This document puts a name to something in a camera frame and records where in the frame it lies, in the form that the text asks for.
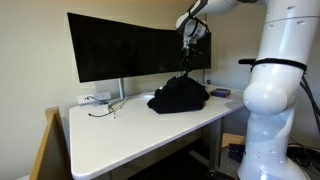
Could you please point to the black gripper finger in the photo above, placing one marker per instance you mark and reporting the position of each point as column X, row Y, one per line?
column 191, row 66
column 185, row 66

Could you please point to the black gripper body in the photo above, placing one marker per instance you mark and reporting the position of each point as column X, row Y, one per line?
column 188, row 48

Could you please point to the black cloth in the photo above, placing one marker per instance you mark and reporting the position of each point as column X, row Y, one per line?
column 180, row 96

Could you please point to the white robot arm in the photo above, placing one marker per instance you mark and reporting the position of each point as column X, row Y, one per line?
column 276, row 100

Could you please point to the blue and red box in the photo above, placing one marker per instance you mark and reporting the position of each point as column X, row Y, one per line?
column 220, row 92

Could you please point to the silver monitor stand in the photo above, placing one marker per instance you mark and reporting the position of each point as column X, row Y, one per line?
column 121, row 88

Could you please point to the curved black wide monitor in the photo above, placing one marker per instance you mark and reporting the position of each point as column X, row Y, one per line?
column 116, row 50

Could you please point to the grey table leg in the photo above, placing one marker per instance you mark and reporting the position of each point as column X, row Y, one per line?
column 215, row 143

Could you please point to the wooden box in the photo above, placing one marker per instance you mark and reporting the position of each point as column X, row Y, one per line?
column 233, row 139

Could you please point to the wooden panel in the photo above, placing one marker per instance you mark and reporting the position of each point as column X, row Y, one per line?
column 46, row 146

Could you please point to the white wall power strip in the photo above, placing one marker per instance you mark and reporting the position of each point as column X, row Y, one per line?
column 96, row 97

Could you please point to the dark perforated base plate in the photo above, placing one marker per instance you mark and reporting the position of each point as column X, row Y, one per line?
column 237, row 153

